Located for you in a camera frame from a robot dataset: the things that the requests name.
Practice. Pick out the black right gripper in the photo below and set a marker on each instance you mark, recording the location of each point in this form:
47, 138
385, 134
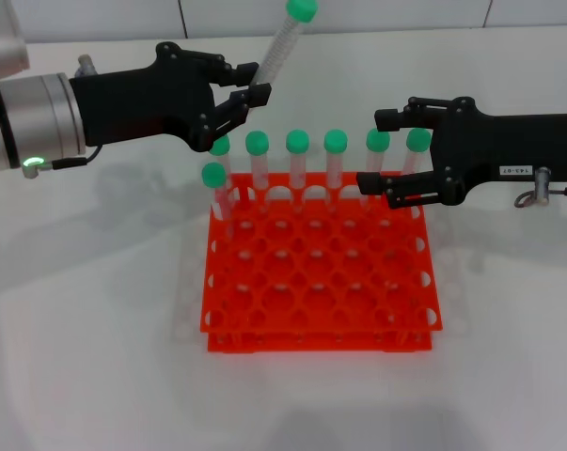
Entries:
499, 145

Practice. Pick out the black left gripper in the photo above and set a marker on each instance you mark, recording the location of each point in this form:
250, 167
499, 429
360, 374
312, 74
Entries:
137, 103

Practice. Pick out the green-capped test tube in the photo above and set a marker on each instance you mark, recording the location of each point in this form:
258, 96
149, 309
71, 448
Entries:
297, 141
222, 146
378, 141
257, 143
417, 140
335, 141
214, 175
302, 9

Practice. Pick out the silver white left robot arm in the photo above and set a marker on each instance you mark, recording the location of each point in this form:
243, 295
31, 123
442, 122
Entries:
38, 122

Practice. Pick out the orange test tube rack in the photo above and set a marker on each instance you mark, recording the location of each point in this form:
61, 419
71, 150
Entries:
320, 345

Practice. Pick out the silver plug on left wrist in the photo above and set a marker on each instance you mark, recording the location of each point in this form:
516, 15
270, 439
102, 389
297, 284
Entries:
88, 66

